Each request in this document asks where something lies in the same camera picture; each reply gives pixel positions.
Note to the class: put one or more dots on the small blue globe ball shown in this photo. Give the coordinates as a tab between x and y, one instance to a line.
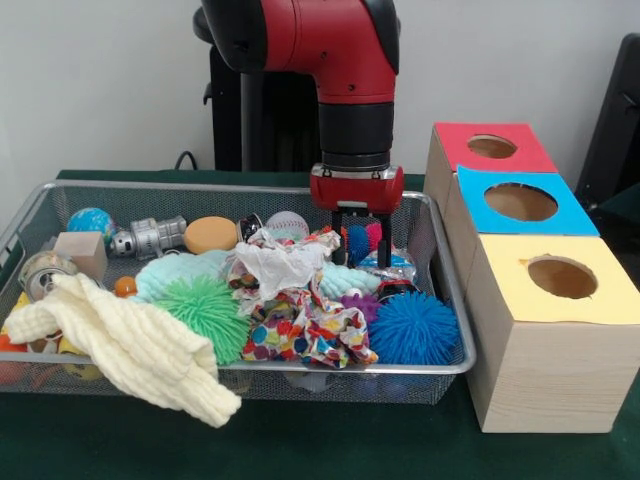
92	224

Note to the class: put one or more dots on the mint green cloth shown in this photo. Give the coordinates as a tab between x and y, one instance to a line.
170	272

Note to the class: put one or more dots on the pale pink ball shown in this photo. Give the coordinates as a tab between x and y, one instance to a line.
288	224

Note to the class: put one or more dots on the tan round bun toy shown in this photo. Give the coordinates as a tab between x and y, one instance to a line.
212	235

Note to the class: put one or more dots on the crushed silver can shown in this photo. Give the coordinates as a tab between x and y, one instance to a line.
249	226

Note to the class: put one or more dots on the small orange ball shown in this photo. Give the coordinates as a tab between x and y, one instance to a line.
124	287

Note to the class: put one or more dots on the pale yellow cloth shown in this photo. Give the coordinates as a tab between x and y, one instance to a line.
130	340

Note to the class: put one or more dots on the wooden box with three holes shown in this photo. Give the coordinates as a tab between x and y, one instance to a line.
550	370

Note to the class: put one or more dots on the shallow clear mesh bin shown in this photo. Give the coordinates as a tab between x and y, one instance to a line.
445	340

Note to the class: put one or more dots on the blue spiky ball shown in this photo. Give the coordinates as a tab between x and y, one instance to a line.
415	328

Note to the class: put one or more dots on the colourful patterned cloth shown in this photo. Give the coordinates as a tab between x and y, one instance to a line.
310	340
280	262

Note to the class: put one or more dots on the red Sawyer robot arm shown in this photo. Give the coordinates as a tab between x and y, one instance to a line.
330	50

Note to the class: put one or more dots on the purple spiky ball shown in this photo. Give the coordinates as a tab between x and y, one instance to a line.
362	303

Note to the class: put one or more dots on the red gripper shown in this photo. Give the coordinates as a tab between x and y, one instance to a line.
356	190

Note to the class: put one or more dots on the green spiky ball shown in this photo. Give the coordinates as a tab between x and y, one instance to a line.
205	312

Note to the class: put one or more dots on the small wooden cube block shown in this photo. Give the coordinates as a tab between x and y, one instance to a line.
80	255

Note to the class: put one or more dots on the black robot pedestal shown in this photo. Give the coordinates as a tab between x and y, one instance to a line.
225	120

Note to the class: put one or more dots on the round silver tin can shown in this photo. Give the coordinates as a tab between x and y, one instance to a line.
45	275

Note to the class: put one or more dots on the crushed clear water bottle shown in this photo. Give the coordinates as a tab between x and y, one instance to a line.
400	263

